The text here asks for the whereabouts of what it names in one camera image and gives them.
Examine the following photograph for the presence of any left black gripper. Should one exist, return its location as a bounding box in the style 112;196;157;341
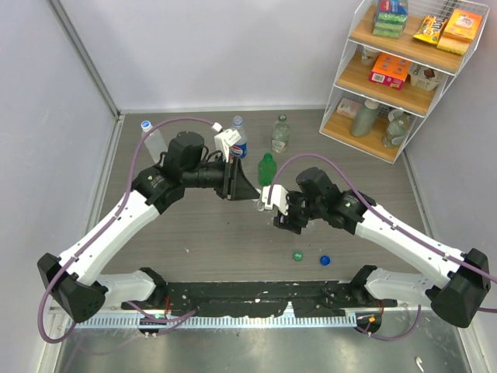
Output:
182;152;259;200

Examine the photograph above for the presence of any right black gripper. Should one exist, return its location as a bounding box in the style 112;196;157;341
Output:
273;190;325;234

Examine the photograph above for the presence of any clear plastic bottle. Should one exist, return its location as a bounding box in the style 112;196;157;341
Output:
255;198;279;226

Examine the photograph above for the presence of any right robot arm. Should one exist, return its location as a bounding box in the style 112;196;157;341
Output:
262;167;491;328

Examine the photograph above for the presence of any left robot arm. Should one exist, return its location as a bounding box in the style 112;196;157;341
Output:
37;129;260;323

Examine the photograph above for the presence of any green plastic bottle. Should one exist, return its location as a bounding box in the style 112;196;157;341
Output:
258;152;277;187

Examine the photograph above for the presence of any pepsi bottle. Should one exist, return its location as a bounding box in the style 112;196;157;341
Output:
231;116;248;159

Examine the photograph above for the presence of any clear glass bottle green cap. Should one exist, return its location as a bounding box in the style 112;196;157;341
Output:
271;114;290;153

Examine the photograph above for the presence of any clear bottle blue cap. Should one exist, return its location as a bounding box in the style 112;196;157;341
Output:
141;120;167;163

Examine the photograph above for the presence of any grey green bottle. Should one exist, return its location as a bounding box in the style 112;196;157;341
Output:
349;99;380;138

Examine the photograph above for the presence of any clear bottle on shelf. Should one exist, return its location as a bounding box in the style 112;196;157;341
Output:
382;110;412;148

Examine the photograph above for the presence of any pink white packet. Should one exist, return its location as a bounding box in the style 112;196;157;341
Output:
336;97;362;119

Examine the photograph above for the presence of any orange pink box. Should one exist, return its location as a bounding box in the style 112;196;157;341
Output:
369;53;411;90

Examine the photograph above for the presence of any white cup on shelf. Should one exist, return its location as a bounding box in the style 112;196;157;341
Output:
361;46;381;66

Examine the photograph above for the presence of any green sponge pack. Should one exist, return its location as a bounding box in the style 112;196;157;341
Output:
372;0;408;39

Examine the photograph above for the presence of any yellow snack bag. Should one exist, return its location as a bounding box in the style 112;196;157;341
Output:
413;15;448;45

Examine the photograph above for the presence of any orange yellow box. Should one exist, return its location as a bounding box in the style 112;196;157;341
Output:
436;9;482;55

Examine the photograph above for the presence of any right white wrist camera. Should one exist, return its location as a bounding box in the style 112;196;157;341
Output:
261;184;288;215

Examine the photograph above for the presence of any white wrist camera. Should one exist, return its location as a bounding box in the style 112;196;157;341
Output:
261;184;288;215
214;128;242;162

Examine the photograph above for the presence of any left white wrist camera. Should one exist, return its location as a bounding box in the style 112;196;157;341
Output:
214;128;242;162

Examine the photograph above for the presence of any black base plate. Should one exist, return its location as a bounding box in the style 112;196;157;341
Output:
136;281;398;318

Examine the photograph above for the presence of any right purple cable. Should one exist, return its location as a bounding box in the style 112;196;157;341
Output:
269;152;497;343

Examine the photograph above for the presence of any white cable duct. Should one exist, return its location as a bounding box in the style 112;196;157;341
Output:
76;312;357;330

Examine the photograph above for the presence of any white wire shelf rack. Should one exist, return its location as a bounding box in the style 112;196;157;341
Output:
319;1;490;163

